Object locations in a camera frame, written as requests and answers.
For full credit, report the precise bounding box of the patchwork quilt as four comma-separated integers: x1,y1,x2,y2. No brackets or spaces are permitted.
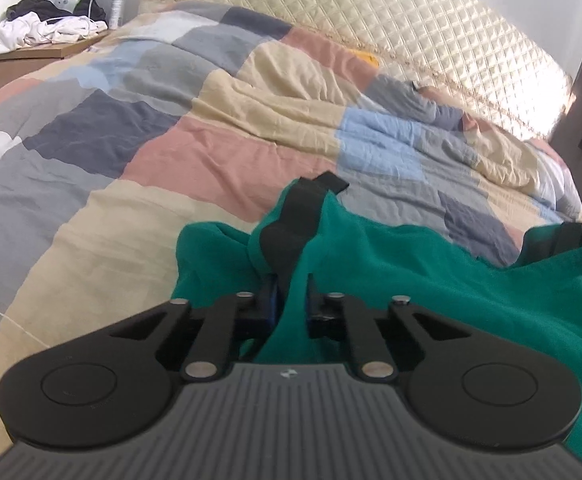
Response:
0,2,582,396

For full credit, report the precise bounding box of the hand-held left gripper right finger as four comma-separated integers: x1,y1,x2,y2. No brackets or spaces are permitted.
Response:
306,274,468,382

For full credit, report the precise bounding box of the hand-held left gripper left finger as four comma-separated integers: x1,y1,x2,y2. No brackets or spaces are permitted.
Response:
110,276,280,382

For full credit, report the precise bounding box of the cream quilted headboard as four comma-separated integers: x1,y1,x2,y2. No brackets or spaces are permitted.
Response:
138,0,576,141

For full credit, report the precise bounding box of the green hoodie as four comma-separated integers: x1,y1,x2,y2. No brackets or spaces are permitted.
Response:
170,171,582,471

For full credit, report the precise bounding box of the wooden nightstand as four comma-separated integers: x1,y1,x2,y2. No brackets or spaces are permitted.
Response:
0,32,112,97

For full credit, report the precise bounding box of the white spray bottle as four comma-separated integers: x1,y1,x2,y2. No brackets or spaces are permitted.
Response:
108,0,130,29

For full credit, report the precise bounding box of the white clothes pile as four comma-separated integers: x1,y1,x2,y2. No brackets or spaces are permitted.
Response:
0,12,109,56

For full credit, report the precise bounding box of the yellow cloth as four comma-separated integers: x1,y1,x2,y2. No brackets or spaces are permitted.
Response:
350,47,380,69

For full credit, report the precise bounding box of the black cloth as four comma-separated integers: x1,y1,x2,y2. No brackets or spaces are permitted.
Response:
6,0,108,25

